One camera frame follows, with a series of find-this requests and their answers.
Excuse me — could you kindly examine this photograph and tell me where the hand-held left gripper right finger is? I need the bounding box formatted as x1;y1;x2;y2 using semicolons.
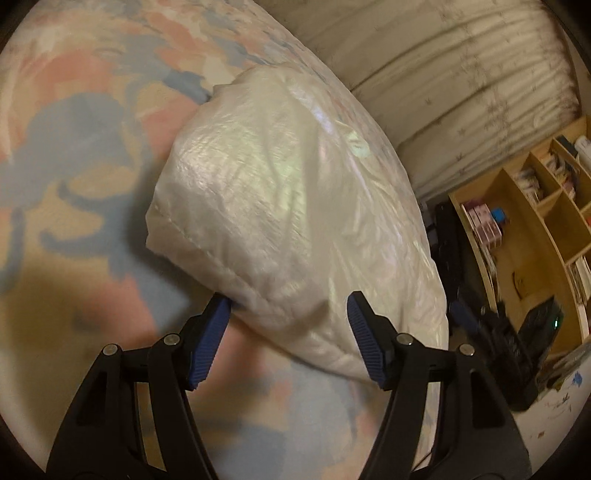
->
346;291;534;480

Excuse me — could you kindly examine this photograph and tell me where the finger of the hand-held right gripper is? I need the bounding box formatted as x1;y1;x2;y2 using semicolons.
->
449;299;483;334

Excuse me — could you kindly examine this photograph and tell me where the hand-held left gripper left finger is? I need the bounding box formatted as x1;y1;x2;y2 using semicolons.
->
46;295;232;480

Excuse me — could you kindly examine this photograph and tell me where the white puffer jacket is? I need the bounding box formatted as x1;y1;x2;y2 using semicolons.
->
145;62;451;384

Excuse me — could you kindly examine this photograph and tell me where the black bag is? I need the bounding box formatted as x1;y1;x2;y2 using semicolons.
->
433;202;465;296

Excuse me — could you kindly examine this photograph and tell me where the wooden shelf unit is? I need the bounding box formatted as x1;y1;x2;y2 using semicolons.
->
448;115;591;365

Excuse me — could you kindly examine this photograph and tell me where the stack of pink boxes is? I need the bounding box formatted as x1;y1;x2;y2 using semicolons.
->
465;202;502;246

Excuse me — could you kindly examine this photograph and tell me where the row of books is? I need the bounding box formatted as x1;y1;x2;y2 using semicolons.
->
512;150;580;206

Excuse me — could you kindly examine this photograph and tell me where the beige patterned curtain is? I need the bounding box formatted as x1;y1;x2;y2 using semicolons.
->
263;0;583;199

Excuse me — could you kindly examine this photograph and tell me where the floral pastel bedspread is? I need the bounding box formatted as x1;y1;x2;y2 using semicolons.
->
0;0;444;480

